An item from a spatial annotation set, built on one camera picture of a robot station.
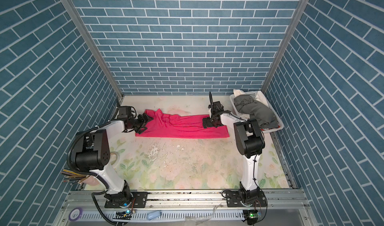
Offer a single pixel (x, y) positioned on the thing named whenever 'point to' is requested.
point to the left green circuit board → (123, 215)
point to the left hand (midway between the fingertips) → (151, 120)
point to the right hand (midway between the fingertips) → (209, 121)
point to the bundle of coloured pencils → (72, 176)
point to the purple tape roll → (79, 216)
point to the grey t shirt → (259, 113)
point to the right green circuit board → (251, 216)
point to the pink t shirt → (164, 125)
